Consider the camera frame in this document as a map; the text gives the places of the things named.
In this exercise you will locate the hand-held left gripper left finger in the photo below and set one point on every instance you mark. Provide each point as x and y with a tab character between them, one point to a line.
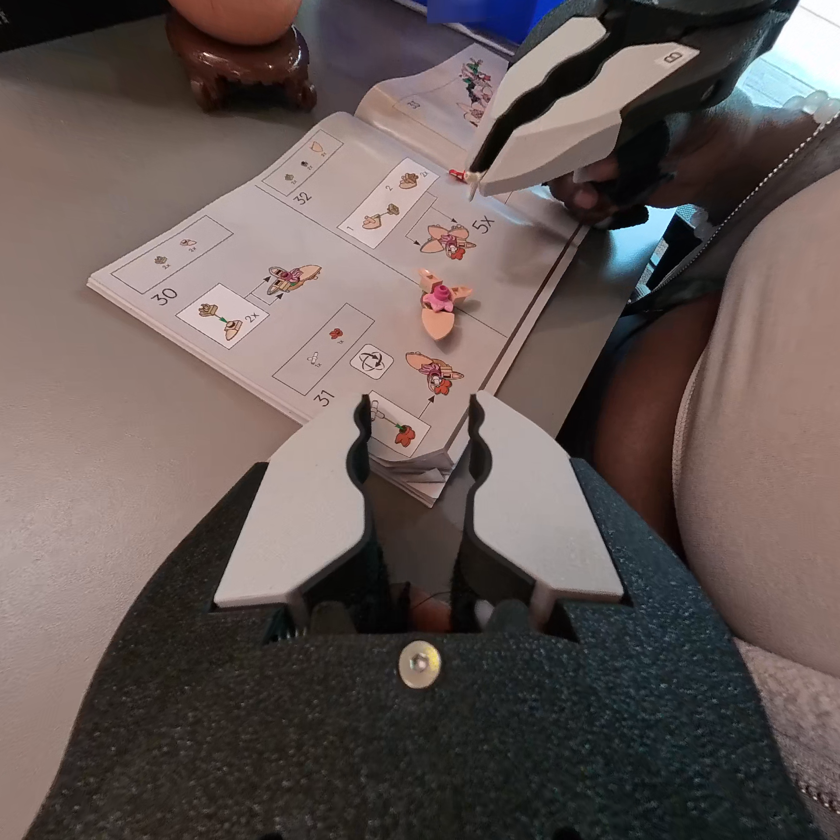
302	512

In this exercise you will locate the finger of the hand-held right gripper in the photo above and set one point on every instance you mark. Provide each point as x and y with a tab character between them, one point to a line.
571	141
551	65

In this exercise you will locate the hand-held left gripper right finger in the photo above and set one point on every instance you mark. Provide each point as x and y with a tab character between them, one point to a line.
538	518

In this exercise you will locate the peach and pink brick flower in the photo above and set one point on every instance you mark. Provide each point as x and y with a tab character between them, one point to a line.
443	321

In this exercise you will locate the grey desk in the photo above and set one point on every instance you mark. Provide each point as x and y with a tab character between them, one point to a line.
98	426

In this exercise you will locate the person's right hand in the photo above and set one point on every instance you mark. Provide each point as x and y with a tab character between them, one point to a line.
709	164

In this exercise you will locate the blue box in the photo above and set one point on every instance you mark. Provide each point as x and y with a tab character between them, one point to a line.
499	23

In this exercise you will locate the person's leg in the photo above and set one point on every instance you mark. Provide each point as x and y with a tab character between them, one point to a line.
643	407

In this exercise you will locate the beige shirt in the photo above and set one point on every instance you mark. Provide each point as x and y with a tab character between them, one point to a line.
761	426

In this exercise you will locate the brick instruction booklet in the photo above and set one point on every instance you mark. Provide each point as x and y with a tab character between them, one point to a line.
262	262

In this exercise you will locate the carved brown wooden stand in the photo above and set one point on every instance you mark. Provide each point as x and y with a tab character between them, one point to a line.
229	72

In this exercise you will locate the peach round ornament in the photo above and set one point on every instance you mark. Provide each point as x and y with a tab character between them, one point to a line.
229	19

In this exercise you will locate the black flat object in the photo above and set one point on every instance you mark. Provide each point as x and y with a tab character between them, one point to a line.
65	19

